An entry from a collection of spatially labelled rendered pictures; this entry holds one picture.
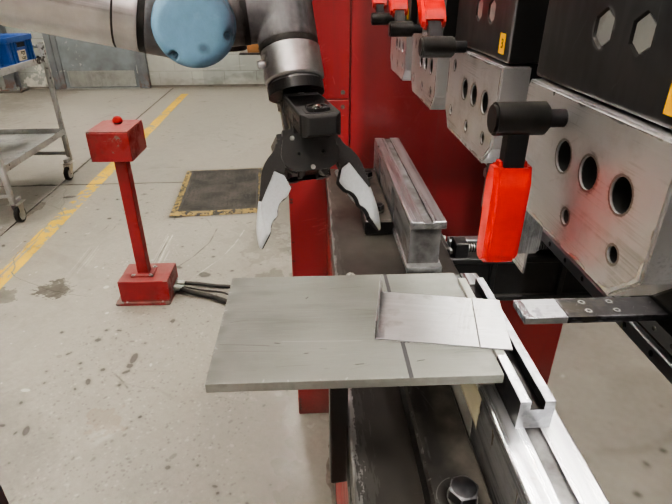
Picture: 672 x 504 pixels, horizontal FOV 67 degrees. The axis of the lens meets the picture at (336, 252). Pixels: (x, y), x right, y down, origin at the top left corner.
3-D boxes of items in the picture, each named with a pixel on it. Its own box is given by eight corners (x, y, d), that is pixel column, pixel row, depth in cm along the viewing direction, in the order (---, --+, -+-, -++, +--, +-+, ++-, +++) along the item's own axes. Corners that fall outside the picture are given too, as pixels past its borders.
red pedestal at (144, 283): (128, 283, 250) (90, 112, 211) (180, 282, 251) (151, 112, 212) (115, 306, 232) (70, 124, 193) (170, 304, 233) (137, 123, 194)
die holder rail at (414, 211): (373, 174, 129) (374, 137, 125) (396, 174, 129) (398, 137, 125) (406, 274, 85) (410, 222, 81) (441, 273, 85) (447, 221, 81)
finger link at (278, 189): (259, 250, 66) (291, 188, 67) (263, 248, 60) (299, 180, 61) (237, 239, 65) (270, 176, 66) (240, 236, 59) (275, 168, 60)
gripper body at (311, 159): (330, 182, 70) (316, 96, 70) (346, 171, 61) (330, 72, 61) (275, 189, 68) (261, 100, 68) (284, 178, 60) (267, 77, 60)
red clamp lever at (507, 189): (467, 254, 32) (488, 98, 28) (530, 253, 33) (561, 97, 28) (475, 268, 31) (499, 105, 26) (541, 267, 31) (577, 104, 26)
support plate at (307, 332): (233, 284, 60) (232, 277, 60) (452, 279, 61) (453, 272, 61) (205, 393, 44) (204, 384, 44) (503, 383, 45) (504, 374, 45)
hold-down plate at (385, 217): (353, 181, 125) (353, 170, 123) (375, 181, 125) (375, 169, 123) (365, 235, 98) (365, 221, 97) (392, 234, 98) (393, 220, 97)
